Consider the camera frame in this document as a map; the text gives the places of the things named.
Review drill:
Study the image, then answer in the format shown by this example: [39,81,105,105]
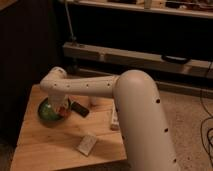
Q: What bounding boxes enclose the red orange pepper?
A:
[59,107,66,116]

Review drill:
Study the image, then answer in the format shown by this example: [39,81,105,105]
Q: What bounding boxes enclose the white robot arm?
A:
[40,67,180,171]

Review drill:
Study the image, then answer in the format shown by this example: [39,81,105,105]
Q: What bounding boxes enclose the green ceramic bowl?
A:
[37,98,65,122]

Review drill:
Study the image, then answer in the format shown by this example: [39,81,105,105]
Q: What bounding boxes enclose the black rectangular device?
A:
[71,102,89,117]

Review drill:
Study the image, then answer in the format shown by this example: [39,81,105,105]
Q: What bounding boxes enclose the white plastic cup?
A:
[89,97,100,107]

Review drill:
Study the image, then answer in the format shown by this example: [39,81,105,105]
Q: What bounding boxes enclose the wooden table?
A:
[10,85,126,171]

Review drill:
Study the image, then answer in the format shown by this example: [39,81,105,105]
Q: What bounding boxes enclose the metal pole stand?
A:
[64,0,77,45]

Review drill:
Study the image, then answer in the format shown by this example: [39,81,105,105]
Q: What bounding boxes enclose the long wooden beam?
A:
[63,42,213,79]

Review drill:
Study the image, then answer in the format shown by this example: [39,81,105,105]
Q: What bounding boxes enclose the black object on beam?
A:
[161,55,191,64]

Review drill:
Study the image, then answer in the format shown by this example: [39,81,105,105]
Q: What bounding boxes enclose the upper wooden shelf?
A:
[57,0,213,19]

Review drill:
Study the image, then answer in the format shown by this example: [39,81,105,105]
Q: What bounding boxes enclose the black cables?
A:
[198,61,213,161]

